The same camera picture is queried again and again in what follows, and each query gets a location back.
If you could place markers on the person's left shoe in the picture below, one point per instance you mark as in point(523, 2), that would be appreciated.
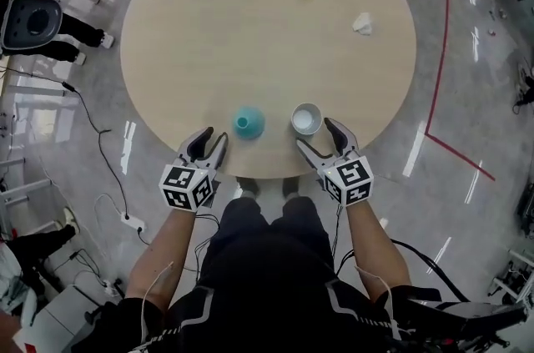
point(249, 188)

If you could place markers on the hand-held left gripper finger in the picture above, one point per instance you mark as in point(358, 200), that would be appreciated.
point(218, 155)
point(194, 147)

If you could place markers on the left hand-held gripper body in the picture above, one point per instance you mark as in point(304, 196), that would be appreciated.
point(183, 186)

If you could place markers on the person's shoe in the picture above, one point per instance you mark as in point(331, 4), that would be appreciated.
point(249, 188)
point(291, 188)

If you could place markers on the teal flask bottle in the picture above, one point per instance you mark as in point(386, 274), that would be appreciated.
point(250, 126)

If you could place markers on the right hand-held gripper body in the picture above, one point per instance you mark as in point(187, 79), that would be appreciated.
point(348, 182)

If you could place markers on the crumpled white tissue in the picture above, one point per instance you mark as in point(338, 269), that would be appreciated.
point(363, 25)

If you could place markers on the person's right shoe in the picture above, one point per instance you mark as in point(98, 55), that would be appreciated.
point(291, 188)

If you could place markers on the person's black clothing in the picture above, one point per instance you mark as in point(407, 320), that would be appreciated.
point(267, 280)

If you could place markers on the white power strip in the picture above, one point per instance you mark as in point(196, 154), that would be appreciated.
point(133, 222)

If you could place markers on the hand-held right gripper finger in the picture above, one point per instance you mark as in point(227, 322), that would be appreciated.
point(346, 142)
point(315, 157)

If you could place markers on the white cup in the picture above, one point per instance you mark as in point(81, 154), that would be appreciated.
point(306, 118)

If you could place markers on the white and black backpack rig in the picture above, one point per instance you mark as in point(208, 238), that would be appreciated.
point(29, 23)

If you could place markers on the black body-worn rig bar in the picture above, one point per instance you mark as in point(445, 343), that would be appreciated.
point(467, 318)

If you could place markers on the red floor tape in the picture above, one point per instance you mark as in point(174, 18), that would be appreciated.
point(438, 92)

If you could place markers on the person's right forearm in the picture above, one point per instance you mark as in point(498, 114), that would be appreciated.
point(371, 247)

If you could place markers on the person's left forearm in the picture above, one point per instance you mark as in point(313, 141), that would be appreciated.
point(167, 251)

